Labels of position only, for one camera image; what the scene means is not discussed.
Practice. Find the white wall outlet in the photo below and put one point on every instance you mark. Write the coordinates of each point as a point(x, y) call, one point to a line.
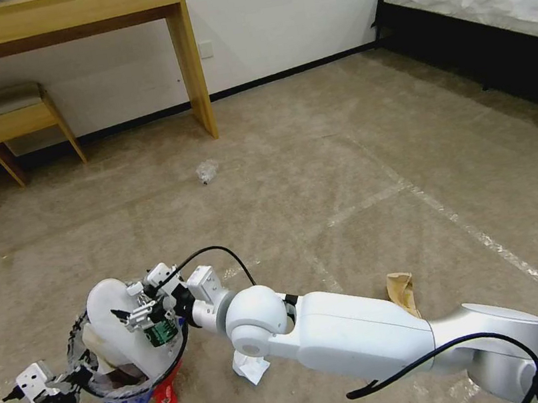
point(207, 49)

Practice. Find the blue trash bin black liner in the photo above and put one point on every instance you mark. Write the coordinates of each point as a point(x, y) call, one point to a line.
point(120, 390)

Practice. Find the wooden stool grey cushion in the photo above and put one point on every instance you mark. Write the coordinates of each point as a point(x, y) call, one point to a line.
point(13, 113)

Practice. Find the black bed frame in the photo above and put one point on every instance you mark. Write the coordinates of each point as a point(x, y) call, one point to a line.
point(480, 59)

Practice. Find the brown paper scrap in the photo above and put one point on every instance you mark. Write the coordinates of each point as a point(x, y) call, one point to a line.
point(402, 290)

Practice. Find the red snack wrapper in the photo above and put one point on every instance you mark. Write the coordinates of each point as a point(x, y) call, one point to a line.
point(165, 399)

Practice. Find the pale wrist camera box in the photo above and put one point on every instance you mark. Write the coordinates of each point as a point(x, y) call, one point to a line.
point(160, 273)

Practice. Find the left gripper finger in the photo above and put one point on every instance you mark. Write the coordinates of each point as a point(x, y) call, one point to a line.
point(84, 376)

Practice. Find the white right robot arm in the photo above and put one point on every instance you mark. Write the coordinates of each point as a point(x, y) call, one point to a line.
point(348, 326)

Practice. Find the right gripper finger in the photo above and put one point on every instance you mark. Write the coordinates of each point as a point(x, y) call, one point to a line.
point(144, 290)
point(140, 318)

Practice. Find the green circuit board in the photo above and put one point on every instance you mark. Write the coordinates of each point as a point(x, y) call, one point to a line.
point(160, 333)

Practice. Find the crumpled clear plastic wrap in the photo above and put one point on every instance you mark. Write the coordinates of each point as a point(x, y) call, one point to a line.
point(207, 171)

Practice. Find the white plastic bottle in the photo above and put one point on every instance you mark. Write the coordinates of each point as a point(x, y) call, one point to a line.
point(113, 310)

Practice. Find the crumpled white paper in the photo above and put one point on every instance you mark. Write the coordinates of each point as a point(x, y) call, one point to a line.
point(251, 368)

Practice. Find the wooden desk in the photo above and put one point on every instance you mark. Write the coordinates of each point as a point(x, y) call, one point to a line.
point(69, 14)

